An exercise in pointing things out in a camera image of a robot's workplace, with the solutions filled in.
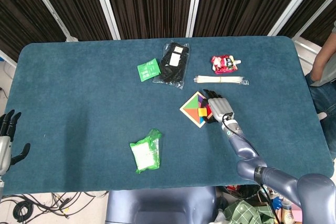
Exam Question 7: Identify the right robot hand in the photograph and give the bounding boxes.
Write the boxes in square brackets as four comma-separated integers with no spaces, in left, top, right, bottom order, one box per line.
[203,89,235,125]

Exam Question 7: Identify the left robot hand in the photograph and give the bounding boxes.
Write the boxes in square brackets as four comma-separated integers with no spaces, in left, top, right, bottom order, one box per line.
[0,109,31,176]

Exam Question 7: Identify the wooden tangram tray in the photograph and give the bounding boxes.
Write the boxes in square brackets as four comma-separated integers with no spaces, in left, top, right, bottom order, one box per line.
[179,91,215,129]

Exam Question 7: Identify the green triangle puzzle piece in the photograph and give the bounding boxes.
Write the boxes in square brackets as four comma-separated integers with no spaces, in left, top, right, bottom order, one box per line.
[183,94,200,109]

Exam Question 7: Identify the orange triangle puzzle piece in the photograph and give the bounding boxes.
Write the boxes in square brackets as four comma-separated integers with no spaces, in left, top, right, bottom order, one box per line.
[183,108,201,124]

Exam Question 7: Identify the bundle of wooden skewers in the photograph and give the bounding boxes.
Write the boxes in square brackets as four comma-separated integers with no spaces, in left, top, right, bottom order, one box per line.
[193,75,249,86]

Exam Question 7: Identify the crumpled red snack pouch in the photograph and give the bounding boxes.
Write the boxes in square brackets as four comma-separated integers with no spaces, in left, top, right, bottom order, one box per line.
[211,54,242,74]

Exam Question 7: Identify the black gloves in plastic bag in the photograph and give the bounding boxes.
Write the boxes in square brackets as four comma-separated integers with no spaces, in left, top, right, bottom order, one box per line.
[153,41,192,90]

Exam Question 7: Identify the small green sachet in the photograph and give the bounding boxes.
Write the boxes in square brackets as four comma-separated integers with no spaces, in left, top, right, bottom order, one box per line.
[137,58,161,81]

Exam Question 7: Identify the green white wet wipes pack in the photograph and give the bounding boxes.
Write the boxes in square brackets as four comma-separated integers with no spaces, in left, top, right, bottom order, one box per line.
[129,128,162,174]

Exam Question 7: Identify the blue table cloth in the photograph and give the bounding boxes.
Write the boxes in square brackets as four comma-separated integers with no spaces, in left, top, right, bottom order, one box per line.
[4,36,334,195]

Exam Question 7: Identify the person in jeans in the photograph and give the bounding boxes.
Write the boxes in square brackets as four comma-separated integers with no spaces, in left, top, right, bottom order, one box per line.
[306,20,336,161]

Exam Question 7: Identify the green plaid cloth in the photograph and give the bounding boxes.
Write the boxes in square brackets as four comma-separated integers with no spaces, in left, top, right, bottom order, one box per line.
[223,199,275,224]

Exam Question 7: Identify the blue robot torso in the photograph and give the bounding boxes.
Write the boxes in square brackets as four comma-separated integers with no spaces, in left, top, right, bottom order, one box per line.
[104,186,217,224]

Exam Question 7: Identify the brown sauce bottle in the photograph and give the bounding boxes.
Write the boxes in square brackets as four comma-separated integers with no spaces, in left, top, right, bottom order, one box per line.
[281,200,296,224]

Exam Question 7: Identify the dark pleated curtain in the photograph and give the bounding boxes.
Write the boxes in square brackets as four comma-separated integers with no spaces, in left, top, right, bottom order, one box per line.
[0,0,336,62]

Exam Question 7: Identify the black floor cables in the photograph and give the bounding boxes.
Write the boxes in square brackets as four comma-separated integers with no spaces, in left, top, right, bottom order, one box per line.
[0,191,110,221]

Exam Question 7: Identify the white partition post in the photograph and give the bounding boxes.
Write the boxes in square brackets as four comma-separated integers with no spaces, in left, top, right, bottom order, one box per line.
[184,0,206,38]
[89,0,122,40]
[23,0,78,42]
[291,0,336,39]
[267,0,320,37]

